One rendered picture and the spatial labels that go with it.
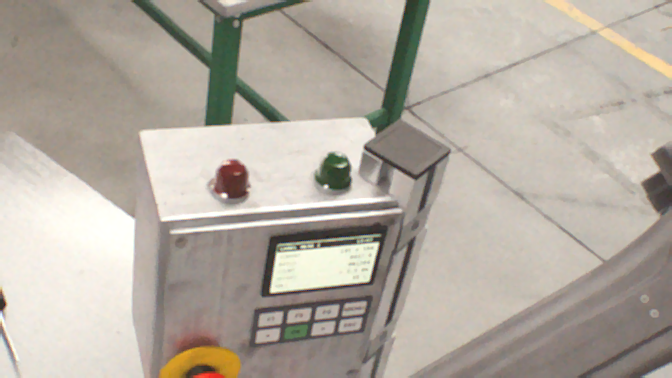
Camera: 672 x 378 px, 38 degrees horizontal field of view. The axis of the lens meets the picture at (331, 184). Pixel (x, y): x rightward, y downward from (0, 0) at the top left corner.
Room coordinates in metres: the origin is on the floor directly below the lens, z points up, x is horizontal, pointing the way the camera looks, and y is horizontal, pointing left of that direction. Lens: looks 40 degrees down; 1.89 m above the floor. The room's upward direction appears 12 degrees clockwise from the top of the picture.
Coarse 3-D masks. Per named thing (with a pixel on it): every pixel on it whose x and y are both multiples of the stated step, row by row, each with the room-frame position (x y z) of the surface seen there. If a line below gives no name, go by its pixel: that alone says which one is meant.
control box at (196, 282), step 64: (192, 128) 0.53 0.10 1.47; (256, 128) 0.55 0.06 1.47; (320, 128) 0.56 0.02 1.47; (192, 192) 0.47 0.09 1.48; (256, 192) 0.48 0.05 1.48; (320, 192) 0.49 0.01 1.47; (384, 192) 0.51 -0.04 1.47; (192, 256) 0.44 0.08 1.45; (256, 256) 0.46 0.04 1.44; (384, 256) 0.49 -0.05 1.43; (192, 320) 0.44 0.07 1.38
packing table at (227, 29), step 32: (224, 0) 1.89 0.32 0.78; (256, 0) 1.93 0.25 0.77; (288, 0) 2.07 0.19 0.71; (416, 0) 2.43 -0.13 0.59; (224, 32) 1.93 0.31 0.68; (416, 32) 2.44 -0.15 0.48; (224, 64) 1.93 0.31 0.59; (224, 96) 1.94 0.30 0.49; (256, 96) 2.37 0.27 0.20; (384, 96) 2.45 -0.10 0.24; (384, 128) 2.43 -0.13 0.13
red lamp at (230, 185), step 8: (224, 160) 0.48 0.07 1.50; (232, 160) 0.48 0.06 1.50; (216, 168) 0.47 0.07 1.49; (224, 168) 0.47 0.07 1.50; (232, 168) 0.47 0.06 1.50; (240, 168) 0.47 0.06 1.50; (216, 176) 0.47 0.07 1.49; (224, 176) 0.47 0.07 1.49; (232, 176) 0.47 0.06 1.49; (240, 176) 0.47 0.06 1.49; (248, 176) 0.47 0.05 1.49; (216, 184) 0.47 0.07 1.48; (224, 184) 0.46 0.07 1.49; (232, 184) 0.46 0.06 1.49; (240, 184) 0.47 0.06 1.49; (248, 184) 0.48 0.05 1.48; (216, 192) 0.47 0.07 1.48; (224, 192) 0.46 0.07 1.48; (232, 192) 0.46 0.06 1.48; (240, 192) 0.47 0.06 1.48; (248, 192) 0.47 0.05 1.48; (224, 200) 0.46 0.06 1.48; (232, 200) 0.46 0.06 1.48; (240, 200) 0.47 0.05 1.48
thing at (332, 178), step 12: (324, 156) 0.50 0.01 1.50; (336, 156) 0.50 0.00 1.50; (324, 168) 0.50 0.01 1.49; (336, 168) 0.50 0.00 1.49; (348, 168) 0.50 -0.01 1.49; (324, 180) 0.49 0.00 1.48; (336, 180) 0.49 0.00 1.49; (348, 180) 0.50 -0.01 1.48; (324, 192) 0.49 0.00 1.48; (336, 192) 0.49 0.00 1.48
